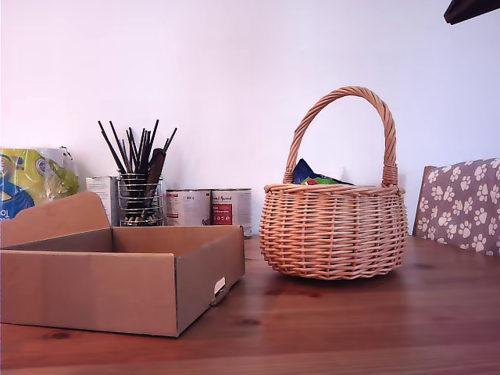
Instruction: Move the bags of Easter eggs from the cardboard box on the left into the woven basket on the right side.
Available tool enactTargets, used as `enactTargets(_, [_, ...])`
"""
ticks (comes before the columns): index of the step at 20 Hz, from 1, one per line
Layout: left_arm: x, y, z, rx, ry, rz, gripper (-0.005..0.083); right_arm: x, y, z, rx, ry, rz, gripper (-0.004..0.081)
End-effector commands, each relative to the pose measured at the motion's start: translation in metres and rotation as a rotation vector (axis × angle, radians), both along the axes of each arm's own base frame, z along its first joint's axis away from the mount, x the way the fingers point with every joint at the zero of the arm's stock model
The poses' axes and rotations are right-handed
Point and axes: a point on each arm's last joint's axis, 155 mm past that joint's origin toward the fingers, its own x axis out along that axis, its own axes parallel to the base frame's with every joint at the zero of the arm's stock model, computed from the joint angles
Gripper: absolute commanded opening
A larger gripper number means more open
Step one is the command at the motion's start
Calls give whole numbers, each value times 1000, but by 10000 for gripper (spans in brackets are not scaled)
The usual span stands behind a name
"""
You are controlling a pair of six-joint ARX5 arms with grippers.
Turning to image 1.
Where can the blue Terry's mini eggs bag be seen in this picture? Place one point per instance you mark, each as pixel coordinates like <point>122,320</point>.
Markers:
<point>304,172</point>

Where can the white carton box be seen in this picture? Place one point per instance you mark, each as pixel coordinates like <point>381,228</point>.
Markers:
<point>99,195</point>

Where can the woven wicker basket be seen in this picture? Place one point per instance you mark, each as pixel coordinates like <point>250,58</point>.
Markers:
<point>336,234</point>

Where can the grey paw print cover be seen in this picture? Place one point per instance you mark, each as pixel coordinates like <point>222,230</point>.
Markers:
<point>465,203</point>

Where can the red-labelled tin can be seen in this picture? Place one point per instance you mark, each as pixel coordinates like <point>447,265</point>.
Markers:
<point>230,211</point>

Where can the yellow green plastic bag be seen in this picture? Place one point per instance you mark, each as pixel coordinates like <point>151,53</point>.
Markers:
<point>23,179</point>

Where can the thin dark stick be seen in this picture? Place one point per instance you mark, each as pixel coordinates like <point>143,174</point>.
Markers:
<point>111,147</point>
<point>121,147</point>
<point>154,136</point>
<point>169,140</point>
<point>141,150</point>

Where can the white-labelled tin can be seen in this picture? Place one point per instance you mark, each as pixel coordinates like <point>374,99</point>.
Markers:
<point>189,207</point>

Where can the brown cardboard box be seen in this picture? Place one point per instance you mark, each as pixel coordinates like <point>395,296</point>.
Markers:
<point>90,289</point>

